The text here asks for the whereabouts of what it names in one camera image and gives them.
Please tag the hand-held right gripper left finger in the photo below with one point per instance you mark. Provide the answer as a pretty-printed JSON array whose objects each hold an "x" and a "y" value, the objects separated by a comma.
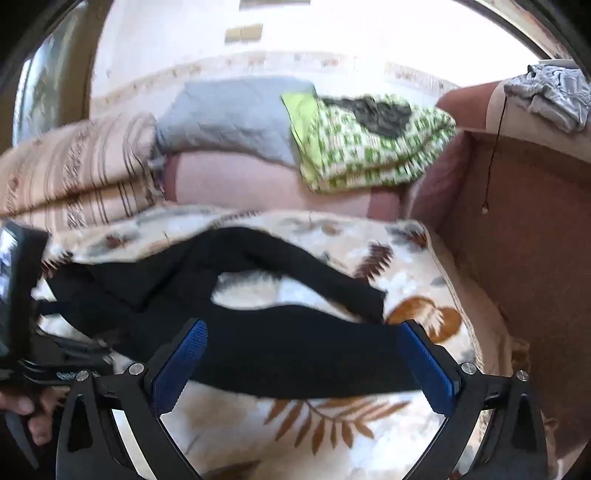
[{"x": 181, "y": 364}]

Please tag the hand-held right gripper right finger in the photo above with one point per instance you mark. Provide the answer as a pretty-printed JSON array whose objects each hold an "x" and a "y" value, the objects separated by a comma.
[{"x": 429, "y": 369}]

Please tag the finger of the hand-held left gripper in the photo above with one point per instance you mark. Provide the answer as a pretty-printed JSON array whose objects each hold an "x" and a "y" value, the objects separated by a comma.
[{"x": 74, "y": 346}]

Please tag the black pants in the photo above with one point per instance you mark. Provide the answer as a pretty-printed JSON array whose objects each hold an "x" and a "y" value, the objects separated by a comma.
[{"x": 277, "y": 346}]

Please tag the person's left hand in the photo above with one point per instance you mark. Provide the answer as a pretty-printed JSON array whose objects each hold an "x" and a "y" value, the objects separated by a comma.
[{"x": 39, "y": 427}]

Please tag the beige striped cushion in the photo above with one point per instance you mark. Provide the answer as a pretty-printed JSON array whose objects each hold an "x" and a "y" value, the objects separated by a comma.
[
  {"x": 92, "y": 207},
  {"x": 69, "y": 157}
]

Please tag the leaf print blanket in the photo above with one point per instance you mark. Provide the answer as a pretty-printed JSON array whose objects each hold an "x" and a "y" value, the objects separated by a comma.
[{"x": 323, "y": 429}]

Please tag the pink brown sofa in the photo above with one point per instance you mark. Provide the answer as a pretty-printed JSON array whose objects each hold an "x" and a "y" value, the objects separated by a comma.
[{"x": 531, "y": 254}]

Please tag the floral printed cloth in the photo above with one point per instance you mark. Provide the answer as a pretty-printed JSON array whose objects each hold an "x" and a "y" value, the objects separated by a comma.
[{"x": 158, "y": 177}]

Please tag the wooden door with glass pane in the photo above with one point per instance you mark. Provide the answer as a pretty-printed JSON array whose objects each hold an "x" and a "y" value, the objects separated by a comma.
[{"x": 55, "y": 78}]

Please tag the green patterned blanket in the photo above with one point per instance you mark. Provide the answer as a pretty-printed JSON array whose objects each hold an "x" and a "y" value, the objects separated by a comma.
[{"x": 369, "y": 157}]

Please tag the grey pillow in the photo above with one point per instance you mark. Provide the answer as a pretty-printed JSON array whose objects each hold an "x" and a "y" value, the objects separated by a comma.
[{"x": 231, "y": 115}]

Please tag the black cloth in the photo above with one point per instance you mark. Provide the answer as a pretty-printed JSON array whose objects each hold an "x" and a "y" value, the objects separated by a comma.
[{"x": 369, "y": 115}]

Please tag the grey crumpled cloth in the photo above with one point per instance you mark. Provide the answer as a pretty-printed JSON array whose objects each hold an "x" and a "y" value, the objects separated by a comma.
[{"x": 554, "y": 97}]

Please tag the beige wall switch plate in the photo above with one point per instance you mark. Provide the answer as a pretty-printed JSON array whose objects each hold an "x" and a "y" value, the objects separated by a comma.
[
  {"x": 252, "y": 33},
  {"x": 233, "y": 35}
]

